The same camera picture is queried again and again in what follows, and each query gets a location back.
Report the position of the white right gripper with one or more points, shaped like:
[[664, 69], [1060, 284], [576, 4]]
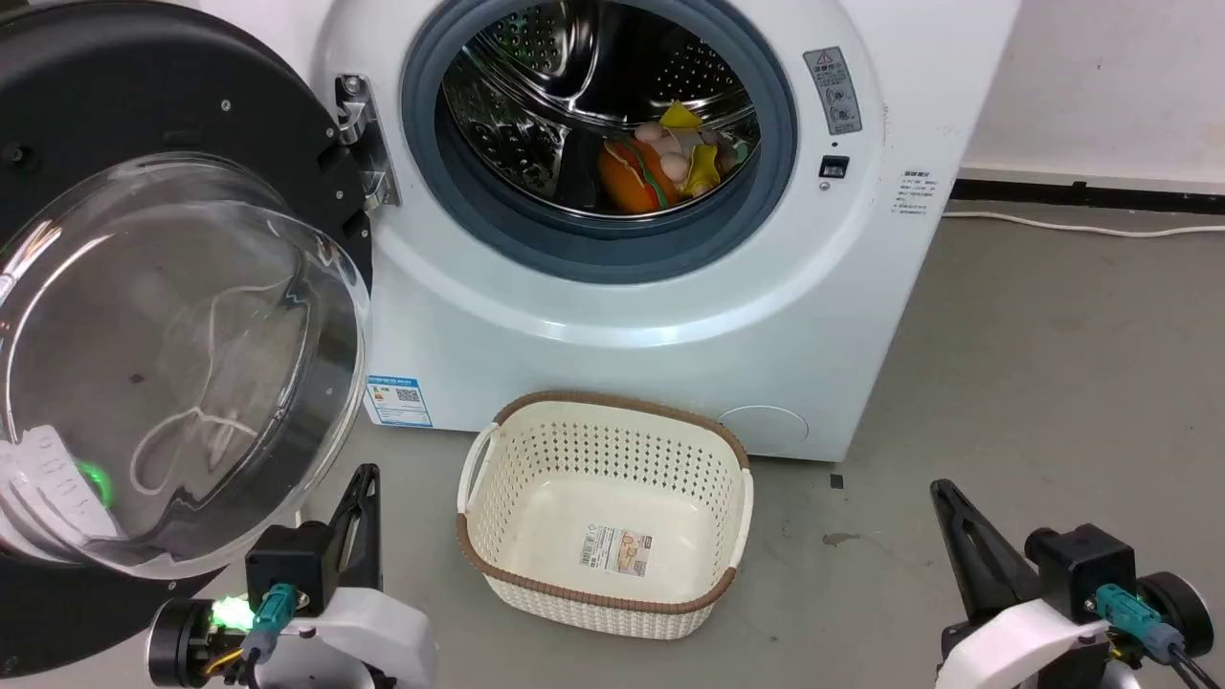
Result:
[[1014, 651]]

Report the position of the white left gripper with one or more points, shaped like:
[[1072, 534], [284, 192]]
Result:
[[373, 636]]

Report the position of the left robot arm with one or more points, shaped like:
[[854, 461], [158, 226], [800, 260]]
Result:
[[182, 641]]

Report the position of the white front-load washing machine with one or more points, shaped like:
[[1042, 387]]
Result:
[[593, 354]]

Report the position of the metal door hinge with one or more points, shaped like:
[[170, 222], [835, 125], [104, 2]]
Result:
[[368, 134]]

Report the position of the black door lock latch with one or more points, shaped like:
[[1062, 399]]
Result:
[[834, 167]]

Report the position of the black round washer door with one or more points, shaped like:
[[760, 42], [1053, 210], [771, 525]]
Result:
[[144, 86]]

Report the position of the blue energy label sticker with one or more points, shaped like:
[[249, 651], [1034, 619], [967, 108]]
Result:
[[398, 401]]

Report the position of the cream laundry basket brown rim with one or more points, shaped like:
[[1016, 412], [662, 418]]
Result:
[[536, 478]]

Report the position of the paper label in basket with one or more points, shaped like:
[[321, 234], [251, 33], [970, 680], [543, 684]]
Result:
[[615, 550]]

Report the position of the round white filter cover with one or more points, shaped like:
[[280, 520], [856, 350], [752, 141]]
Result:
[[764, 431]]

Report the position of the printed text label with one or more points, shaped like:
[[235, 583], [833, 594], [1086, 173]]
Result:
[[914, 193]]

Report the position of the black baseboard strip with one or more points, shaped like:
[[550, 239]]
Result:
[[1101, 196]]

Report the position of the orange hamburger plush toy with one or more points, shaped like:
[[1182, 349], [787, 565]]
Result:
[[632, 180]]

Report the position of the steel washer drum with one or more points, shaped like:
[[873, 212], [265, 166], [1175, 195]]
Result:
[[536, 86]]

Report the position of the beige and yellow doll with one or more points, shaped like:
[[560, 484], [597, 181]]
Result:
[[681, 153]]

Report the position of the grey warning sticker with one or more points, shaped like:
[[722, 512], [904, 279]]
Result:
[[832, 90]]

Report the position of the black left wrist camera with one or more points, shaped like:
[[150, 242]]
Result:
[[292, 565]]

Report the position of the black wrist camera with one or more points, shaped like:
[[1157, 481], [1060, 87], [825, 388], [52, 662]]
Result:
[[292, 565], [1081, 569]]

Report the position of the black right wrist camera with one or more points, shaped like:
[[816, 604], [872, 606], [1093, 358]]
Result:
[[1081, 569]]

